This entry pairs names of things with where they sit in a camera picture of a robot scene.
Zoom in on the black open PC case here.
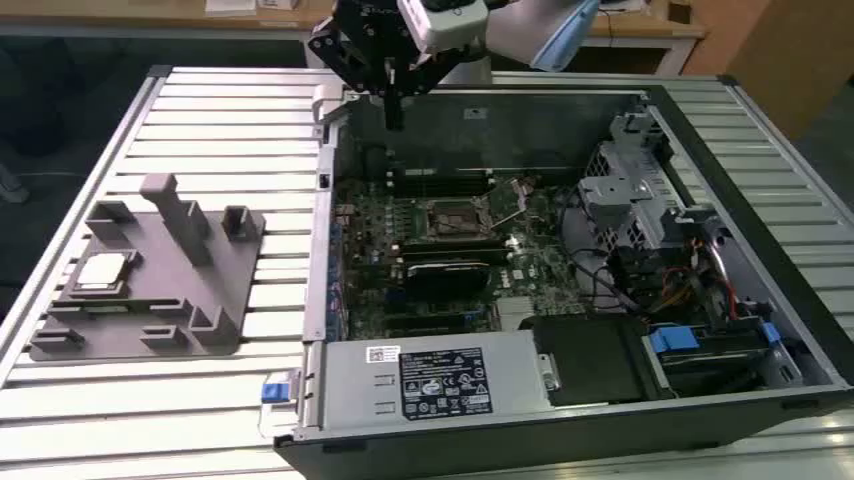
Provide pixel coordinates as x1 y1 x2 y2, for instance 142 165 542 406
270 82 854 480

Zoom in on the grey parts rack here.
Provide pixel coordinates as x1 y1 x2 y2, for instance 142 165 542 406
26 172 266 362

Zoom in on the black RAM slot bank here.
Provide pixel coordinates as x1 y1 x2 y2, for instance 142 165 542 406
392 167 493 197
397 238 512 265

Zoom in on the silver case handle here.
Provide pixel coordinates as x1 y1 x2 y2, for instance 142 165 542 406
256 369 301 439

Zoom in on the black power supply label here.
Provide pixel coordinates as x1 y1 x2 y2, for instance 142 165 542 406
397 347 493 417

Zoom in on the black expansion slot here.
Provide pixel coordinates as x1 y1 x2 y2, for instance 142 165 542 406
385 314 498 335

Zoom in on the wooden cabinet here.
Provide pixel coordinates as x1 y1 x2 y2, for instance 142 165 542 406
680 0 854 144

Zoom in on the green RAM stick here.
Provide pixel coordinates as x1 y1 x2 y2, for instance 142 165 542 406
62 298 182 310

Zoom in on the green motherboard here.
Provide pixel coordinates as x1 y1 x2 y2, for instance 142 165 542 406
329 164 601 341

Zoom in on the silver CPU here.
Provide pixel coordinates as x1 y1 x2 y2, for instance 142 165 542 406
73 253 134 290

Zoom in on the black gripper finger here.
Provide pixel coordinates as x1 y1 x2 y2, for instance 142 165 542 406
393 47 482 131
305 17 396 131

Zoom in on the yellow orange wire bundle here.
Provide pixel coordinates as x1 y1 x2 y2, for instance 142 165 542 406
643 287 699 314

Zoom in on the grey metal stand foot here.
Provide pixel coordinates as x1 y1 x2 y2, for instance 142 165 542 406
0 162 31 204

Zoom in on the wooden desk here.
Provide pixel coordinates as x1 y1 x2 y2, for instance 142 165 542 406
0 0 709 76

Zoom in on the red wire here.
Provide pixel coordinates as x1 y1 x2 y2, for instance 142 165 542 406
723 279 743 321

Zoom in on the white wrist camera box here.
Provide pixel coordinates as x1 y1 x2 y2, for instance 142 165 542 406
397 0 492 55

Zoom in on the hard disk in blue carrier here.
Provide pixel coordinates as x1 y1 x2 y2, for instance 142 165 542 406
643 323 768 396

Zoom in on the silver chipset heatsink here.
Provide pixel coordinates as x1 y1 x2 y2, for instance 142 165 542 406
496 297 534 331

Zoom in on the silver metal disk bay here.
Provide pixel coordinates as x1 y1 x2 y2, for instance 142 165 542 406
573 110 695 251

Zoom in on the black graphics card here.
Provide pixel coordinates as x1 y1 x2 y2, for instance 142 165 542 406
402 259 494 304

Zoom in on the thin wire locking lever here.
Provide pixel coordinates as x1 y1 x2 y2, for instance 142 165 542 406
493 197 530 227

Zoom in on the black wire bundle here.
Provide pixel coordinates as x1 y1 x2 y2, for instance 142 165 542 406
562 197 645 314

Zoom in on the CPU socket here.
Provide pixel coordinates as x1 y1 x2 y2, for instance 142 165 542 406
417 195 500 242

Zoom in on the silver power supply unit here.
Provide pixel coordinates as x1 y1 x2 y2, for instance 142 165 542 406
302 339 554 436

